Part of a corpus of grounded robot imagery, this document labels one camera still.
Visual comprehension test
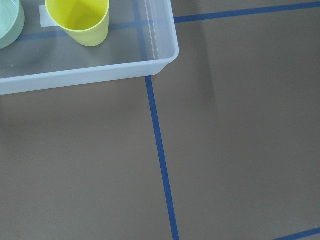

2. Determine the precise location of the yellow plastic cup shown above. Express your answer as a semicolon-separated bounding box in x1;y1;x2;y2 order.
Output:
45;0;110;47

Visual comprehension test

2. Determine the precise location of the light green ceramic bowl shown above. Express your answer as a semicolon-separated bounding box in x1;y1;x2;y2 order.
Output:
0;0;25;49

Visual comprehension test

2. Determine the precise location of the translucent plastic bin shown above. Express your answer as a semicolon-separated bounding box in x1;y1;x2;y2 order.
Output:
0;0;179;95

